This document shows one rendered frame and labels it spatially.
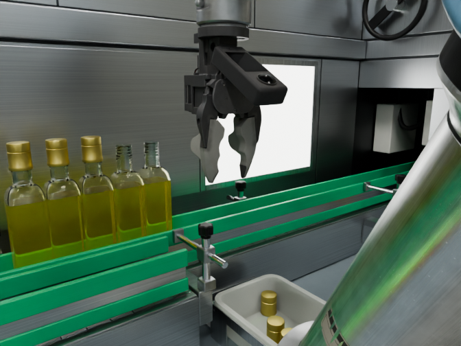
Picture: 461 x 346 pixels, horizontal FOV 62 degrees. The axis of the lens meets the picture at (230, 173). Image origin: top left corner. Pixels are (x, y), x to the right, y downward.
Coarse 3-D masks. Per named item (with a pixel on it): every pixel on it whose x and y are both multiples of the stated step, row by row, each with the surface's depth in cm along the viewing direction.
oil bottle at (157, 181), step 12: (144, 168) 76; (156, 168) 75; (144, 180) 74; (156, 180) 75; (168, 180) 76; (156, 192) 75; (168, 192) 77; (156, 204) 75; (168, 204) 77; (156, 216) 76; (168, 216) 78; (156, 228) 76; (168, 228) 78
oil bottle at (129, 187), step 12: (120, 180) 70; (132, 180) 71; (120, 192) 70; (132, 192) 71; (144, 192) 73; (120, 204) 70; (132, 204) 72; (144, 204) 73; (120, 216) 71; (132, 216) 72; (144, 216) 74; (120, 228) 72; (132, 228) 73; (144, 228) 74; (120, 240) 72
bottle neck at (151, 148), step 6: (144, 144) 75; (150, 144) 74; (156, 144) 75; (144, 150) 75; (150, 150) 74; (156, 150) 75; (144, 156) 75; (150, 156) 74; (156, 156) 75; (150, 162) 75; (156, 162) 75
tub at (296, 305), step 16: (240, 288) 80; (256, 288) 82; (272, 288) 85; (288, 288) 81; (224, 304) 74; (240, 304) 80; (256, 304) 83; (288, 304) 81; (304, 304) 78; (320, 304) 74; (240, 320) 69; (256, 320) 80; (288, 320) 80; (304, 320) 78; (256, 336) 65
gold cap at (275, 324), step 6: (270, 318) 74; (276, 318) 74; (282, 318) 74; (270, 324) 72; (276, 324) 72; (282, 324) 72; (270, 330) 72; (276, 330) 72; (270, 336) 72; (276, 336) 72; (276, 342) 72
